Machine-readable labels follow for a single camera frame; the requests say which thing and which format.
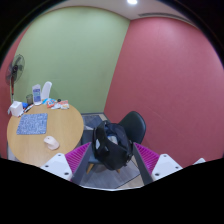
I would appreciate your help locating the black marker pen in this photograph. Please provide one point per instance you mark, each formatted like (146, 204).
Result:
(28, 108)

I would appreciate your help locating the standing pedestal fan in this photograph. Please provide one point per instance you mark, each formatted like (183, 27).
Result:
(14, 72)

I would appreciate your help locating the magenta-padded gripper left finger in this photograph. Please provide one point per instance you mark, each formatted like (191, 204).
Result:
(70, 166)

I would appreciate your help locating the colourful snack packet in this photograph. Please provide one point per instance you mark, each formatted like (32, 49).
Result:
(56, 104)

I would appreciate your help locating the blue patterned mouse pad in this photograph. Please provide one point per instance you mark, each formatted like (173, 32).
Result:
(32, 124)

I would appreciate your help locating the dark glass cup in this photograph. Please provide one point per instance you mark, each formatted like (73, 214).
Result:
(29, 99)

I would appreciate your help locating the white computer mouse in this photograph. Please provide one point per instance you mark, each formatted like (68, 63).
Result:
(51, 142)

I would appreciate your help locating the black backpack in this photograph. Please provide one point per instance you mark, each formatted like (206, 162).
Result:
(111, 145)

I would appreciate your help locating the ceiling light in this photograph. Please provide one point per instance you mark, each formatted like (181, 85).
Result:
(133, 2)

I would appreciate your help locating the white blue-labelled bottle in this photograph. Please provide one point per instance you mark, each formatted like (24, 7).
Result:
(36, 91)

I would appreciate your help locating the white tissue box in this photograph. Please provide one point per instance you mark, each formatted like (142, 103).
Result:
(16, 108)

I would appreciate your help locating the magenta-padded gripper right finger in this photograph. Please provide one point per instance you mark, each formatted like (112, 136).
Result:
(153, 166)

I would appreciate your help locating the dark green chair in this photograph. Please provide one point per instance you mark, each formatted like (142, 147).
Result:
(135, 128)

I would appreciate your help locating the white chair backrest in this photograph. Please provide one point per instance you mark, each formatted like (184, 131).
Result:
(46, 90)

